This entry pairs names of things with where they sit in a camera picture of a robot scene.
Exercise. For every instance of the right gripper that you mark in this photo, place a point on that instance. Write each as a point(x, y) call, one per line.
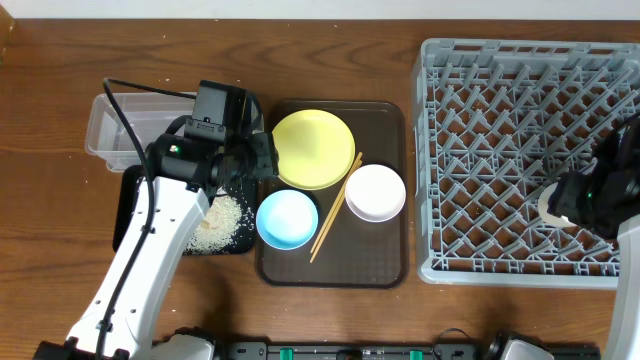
point(565, 201)

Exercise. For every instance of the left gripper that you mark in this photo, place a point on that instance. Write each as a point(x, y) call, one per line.
point(266, 166)

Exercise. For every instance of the small white green cup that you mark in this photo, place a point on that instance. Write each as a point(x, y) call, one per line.
point(543, 209)

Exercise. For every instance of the yellow plate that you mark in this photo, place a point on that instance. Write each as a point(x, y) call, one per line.
point(316, 149)

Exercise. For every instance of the blue bowl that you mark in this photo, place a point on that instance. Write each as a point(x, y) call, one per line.
point(287, 219)

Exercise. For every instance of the white rice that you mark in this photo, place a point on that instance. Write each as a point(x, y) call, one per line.
point(229, 226)

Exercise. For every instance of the wooden chopstick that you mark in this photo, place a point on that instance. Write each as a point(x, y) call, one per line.
point(332, 220)
point(340, 200)

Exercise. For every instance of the white pink bowl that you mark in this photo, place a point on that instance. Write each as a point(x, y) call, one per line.
point(375, 193)

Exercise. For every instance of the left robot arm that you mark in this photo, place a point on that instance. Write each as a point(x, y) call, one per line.
point(182, 176)

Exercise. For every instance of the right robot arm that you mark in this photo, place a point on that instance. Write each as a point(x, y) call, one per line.
point(618, 155)

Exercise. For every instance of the clear plastic waste bin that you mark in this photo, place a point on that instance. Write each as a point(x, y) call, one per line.
point(149, 115)

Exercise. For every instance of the grey plastic dishwasher rack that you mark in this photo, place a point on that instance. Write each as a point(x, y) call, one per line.
point(494, 123)

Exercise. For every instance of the dark brown serving tray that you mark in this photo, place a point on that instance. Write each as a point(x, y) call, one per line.
point(355, 253)

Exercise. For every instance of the black plastic tray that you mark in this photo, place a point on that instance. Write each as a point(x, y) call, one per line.
point(129, 184)

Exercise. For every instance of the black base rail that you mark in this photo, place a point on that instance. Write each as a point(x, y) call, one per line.
point(263, 351)

